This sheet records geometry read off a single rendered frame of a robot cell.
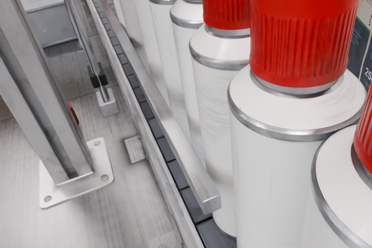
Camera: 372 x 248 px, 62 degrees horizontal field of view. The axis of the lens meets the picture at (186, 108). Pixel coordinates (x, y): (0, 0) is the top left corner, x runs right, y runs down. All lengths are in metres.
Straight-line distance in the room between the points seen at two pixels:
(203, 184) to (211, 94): 0.06
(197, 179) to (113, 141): 0.26
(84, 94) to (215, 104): 0.41
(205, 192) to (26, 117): 0.21
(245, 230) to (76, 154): 0.25
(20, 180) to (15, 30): 0.21
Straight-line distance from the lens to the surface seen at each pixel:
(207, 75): 0.16
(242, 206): 0.16
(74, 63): 0.67
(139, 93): 0.43
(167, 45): 0.26
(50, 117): 0.35
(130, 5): 0.37
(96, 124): 0.48
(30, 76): 0.32
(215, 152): 0.19
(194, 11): 0.20
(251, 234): 0.17
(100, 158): 0.42
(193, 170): 0.20
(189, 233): 0.28
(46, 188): 0.42
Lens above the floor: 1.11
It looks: 38 degrees down
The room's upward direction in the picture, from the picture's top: 9 degrees counter-clockwise
